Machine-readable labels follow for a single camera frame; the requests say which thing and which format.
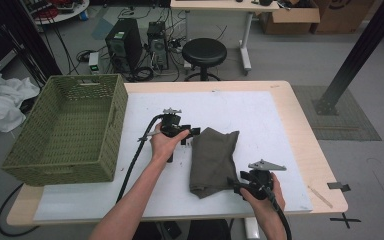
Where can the tall printed cardboard box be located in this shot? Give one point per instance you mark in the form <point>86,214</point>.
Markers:
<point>343,15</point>

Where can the black tape piece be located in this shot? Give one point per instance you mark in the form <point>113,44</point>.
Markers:
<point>338,186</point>

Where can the open cardboard box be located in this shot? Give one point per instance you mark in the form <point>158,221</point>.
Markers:
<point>290,20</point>

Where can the green woven basket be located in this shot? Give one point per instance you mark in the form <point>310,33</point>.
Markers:
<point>63,110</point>

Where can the grey floor mat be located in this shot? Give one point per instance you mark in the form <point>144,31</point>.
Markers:
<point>343,113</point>

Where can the person's left hand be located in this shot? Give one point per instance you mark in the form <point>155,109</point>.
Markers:
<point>165,146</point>

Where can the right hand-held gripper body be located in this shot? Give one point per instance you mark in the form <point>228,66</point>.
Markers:
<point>261,183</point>

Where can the white crumpled cloth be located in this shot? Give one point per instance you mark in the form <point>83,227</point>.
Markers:
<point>0,100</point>

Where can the black metal post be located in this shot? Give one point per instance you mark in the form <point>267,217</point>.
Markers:
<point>360,53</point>

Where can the round white table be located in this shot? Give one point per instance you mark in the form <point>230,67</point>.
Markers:
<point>63,15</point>

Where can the person's dark trousers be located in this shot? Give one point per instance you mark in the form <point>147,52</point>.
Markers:
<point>210,231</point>

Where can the black round stool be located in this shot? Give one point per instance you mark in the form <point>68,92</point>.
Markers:
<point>204,51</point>

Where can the person's right hand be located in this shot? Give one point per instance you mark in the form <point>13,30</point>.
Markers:
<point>270,208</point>

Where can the black computer tower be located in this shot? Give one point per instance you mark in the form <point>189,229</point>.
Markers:
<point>123,43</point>

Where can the white foam mat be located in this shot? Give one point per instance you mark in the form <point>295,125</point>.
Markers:
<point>213,106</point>

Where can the white-legged wooden desk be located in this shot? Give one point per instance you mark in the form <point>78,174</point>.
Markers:
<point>223,5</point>

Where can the small white power unit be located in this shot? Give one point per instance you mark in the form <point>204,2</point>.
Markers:
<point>94,63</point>

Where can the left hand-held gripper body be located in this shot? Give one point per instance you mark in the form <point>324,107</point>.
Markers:
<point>171,123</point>

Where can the open-sided computer tower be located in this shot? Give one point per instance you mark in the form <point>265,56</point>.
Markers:
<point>157,46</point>

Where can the black stand legs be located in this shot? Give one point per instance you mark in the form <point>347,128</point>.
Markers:
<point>36,56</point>

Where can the dark olive printed t-shirt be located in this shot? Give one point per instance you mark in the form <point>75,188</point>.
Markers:
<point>213,160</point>

